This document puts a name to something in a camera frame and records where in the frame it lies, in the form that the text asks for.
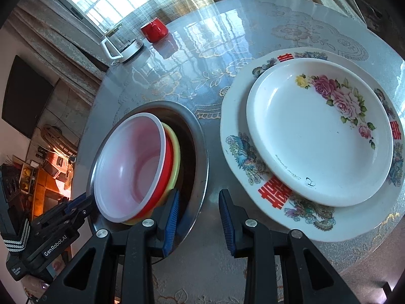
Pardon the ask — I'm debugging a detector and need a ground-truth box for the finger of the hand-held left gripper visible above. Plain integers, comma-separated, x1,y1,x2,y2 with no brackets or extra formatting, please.
41,193,94,226
63,204,95,230

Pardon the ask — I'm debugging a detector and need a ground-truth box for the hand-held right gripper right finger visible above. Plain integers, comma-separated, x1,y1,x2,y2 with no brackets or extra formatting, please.
219,189,361,304

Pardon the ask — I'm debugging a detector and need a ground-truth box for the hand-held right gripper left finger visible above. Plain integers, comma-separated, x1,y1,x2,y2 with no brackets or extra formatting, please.
41,189,181,304

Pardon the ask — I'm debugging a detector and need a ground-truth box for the stainless steel bowl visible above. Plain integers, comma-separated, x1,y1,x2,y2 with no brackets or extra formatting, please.
86,100,210,258

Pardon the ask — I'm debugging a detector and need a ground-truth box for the red plastic bowl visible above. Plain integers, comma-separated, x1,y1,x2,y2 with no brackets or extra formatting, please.
94,112,174,225

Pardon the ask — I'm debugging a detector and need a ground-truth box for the yellow plastic bowl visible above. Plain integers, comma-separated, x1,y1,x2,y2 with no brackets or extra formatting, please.
122,122,181,226

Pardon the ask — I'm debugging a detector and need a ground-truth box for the large white dragon-print plate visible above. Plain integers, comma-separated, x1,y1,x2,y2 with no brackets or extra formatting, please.
220,47,405,243

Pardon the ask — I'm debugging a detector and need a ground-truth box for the white floral plate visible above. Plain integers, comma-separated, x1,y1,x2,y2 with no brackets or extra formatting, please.
246,58,394,208

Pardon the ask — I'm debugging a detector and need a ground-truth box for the person's left hand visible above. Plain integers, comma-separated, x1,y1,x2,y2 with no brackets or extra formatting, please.
24,251,68,292

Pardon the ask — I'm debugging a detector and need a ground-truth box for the orange wooden side cabinet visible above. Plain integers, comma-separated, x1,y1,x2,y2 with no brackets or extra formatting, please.
19,154,78,219

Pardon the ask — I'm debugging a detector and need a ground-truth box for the curved wooden chair back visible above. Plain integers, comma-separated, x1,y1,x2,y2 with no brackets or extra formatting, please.
43,123,79,157

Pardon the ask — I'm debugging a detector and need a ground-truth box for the white electric kettle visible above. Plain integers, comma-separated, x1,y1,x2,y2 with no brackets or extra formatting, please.
100,22,144,64

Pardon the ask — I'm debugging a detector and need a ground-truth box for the red mug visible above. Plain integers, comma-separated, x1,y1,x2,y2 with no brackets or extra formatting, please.
140,17,168,43

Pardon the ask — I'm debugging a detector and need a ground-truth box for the sheer checked curtain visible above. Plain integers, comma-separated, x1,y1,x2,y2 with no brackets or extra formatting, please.
73,0,254,30

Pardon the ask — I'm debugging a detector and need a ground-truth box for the black wall television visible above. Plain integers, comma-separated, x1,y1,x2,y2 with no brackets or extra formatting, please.
2,55,54,139

